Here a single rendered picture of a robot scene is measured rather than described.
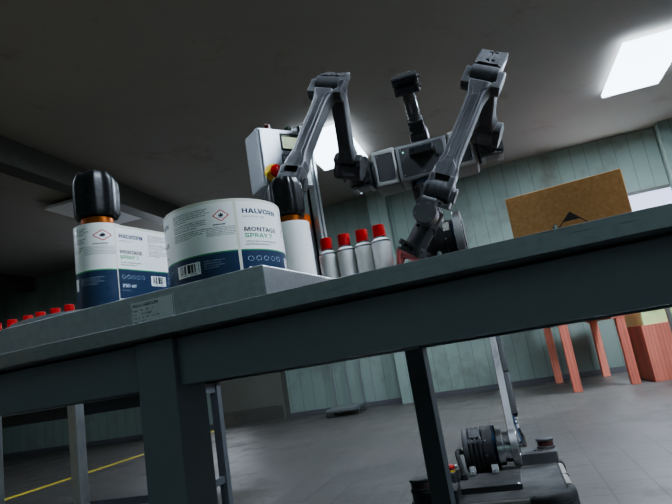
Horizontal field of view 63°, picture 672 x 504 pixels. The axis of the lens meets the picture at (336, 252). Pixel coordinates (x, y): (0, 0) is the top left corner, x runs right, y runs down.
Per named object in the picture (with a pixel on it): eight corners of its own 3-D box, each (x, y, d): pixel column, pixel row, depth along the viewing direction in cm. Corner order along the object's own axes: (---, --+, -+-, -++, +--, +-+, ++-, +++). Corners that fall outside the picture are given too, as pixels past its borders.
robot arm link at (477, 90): (505, 81, 154) (467, 73, 158) (507, 67, 149) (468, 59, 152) (455, 210, 142) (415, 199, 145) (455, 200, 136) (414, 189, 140)
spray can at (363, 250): (360, 306, 144) (348, 231, 148) (368, 306, 148) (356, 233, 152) (379, 302, 141) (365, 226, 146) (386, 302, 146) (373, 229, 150)
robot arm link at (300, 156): (348, 89, 172) (316, 87, 175) (345, 74, 167) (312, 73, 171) (308, 198, 152) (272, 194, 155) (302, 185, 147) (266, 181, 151)
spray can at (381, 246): (378, 302, 141) (364, 226, 145) (386, 302, 146) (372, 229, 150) (396, 298, 139) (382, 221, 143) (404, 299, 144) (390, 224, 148)
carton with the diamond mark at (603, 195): (525, 292, 150) (504, 199, 155) (538, 295, 171) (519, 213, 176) (648, 268, 137) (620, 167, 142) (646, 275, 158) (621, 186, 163)
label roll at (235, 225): (224, 285, 80) (213, 191, 82) (147, 310, 91) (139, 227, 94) (314, 286, 95) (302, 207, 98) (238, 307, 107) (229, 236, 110)
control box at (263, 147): (251, 196, 169) (244, 139, 173) (300, 198, 178) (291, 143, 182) (265, 185, 161) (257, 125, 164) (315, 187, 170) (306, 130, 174)
